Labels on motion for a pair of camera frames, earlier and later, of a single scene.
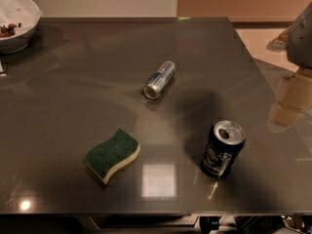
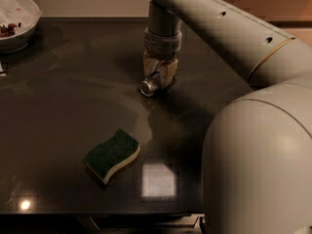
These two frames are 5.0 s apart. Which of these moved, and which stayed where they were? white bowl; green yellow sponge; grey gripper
Moved: grey gripper
Stayed: white bowl; green yellow sponge
